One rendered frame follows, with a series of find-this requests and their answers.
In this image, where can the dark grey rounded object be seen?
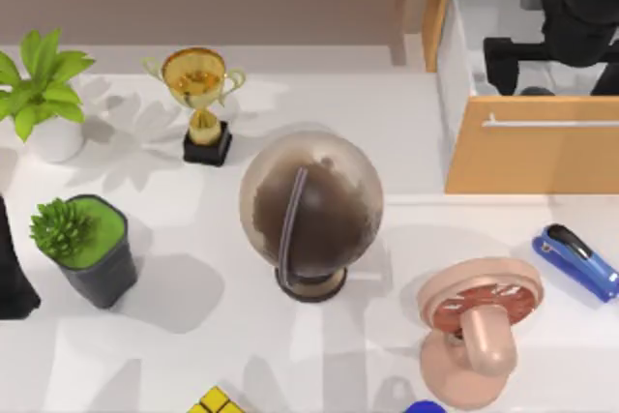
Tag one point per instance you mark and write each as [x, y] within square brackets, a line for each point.
[537, 91]

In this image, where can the grey pierced drawer inside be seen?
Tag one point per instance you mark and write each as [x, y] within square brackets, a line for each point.
[464, 36]

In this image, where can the pale wooden drawer front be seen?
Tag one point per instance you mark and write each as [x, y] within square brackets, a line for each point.
[532, 161]

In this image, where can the blue stapler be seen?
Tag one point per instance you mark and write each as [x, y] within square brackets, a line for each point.
[575, 258]

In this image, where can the pink desk fan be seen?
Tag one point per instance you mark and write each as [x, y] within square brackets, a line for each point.
[479, 306]

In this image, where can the brown globe on stand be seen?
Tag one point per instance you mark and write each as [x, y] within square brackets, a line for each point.
[314, 210]

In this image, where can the gold trophy on black base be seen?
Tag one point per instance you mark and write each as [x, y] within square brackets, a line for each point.
[196, 79]

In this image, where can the blue rounded object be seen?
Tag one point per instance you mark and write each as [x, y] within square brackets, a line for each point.
[423, 407]

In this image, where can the yellow puzzle cube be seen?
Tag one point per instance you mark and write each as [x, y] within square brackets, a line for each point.
[215, 401]

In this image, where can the green plant in grey pot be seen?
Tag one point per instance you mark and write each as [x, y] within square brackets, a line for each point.
[97, 258]

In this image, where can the green plant in white pot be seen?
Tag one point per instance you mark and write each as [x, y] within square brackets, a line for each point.
[43, 89]

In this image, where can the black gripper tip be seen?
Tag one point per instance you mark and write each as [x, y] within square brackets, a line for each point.
[12, 277]

